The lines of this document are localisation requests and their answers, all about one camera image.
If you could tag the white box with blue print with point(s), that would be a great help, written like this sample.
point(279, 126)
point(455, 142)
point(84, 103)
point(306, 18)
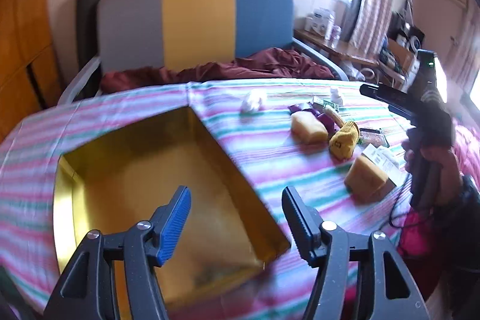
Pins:
point(320, 22)

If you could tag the cardboard box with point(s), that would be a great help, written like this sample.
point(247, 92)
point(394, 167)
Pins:
point(401, 55)

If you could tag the person's right hand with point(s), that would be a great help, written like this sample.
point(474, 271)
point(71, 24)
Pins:
point(450, 173)

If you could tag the yellow sock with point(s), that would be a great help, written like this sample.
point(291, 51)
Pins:
point(343, 142)

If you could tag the purple cloth item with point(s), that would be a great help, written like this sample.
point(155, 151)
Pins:
point(302, 108)

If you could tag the maroon box with gold interior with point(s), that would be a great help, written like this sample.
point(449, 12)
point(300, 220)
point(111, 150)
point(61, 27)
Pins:
point(150, 192)

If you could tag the maroon cloth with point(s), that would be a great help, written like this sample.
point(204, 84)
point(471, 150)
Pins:
point(262, 65)

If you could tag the white round fan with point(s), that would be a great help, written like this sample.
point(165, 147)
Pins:
point(414, 43)

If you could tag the green and white carton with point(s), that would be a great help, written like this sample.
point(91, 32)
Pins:
point(324, 103)

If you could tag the black upright bar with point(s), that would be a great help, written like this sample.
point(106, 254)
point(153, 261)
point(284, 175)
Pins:
point(88, 24)

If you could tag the striped bedsheet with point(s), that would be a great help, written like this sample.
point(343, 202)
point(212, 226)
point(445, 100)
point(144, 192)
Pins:
point(262, 162)

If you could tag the white printed carton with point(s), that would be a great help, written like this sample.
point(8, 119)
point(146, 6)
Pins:
point(386, 158)

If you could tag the wooden wardrobe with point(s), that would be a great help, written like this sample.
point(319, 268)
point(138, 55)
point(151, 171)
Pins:
point(26, 42)

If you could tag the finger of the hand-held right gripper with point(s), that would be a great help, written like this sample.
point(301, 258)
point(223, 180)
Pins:
point(390, 97)

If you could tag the wrapped bread stick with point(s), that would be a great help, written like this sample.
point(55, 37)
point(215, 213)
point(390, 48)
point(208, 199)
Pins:
point(333, 115)

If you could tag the clear packet seed bar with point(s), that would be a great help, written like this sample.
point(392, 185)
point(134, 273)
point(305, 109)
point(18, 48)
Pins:
point(375, 137)

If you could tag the wooden desk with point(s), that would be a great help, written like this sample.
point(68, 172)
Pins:
point(337, 48)

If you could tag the purple snack packet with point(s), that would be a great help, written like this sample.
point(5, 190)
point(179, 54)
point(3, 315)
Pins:
point(322, 122)

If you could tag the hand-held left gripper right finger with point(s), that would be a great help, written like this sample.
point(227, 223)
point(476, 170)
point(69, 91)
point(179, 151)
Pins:
point(300, 226)

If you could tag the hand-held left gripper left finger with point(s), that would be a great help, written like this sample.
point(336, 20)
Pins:
point(174, 226)

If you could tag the grey yellow blue chair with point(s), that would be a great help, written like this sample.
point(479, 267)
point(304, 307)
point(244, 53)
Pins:
point(198, 24)

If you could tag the yellow cake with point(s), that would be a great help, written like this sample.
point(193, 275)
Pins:
point(369, 177)
point(309, 128)

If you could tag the white plastic-wrapped bundle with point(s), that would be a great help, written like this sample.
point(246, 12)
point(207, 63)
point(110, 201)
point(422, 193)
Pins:
point(336, 97)
point(253, 101)

